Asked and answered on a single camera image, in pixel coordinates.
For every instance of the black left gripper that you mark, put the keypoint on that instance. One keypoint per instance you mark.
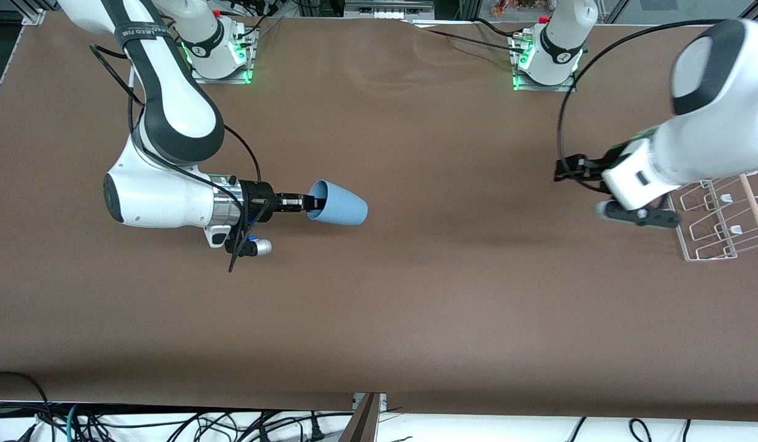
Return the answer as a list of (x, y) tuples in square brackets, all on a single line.
[(590, 167)]

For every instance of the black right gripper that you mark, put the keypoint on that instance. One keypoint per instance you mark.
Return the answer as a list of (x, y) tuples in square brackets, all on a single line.
[(256, 196)]

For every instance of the light blue plastic cup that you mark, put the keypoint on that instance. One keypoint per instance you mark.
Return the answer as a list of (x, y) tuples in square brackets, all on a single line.
[(345, 205)]

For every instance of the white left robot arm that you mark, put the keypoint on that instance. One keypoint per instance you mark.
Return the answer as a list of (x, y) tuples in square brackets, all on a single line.
[(710, 141)]

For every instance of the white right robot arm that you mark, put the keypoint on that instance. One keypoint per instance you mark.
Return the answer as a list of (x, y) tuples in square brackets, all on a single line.
[(170, 104)]

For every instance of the orange red background clutter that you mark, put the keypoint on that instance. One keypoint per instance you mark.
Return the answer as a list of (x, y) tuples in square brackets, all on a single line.
[(514, 6)]

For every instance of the white power strip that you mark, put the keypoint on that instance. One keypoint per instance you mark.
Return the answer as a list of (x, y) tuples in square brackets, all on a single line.
[(388, 9)]

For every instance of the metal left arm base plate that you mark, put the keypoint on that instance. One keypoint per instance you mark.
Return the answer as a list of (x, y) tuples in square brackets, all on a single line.
[(569, 88)]

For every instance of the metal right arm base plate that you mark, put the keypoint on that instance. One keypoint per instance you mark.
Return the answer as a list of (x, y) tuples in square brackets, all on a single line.
[(231, 78)]

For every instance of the metal table leg bracket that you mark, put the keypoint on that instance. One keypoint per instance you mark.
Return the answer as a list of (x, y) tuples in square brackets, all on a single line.
[(363, 420)]

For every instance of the aluminium frame post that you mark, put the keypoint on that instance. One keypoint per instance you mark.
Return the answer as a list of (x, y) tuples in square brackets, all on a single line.
[(753, 7), (34, 12)]

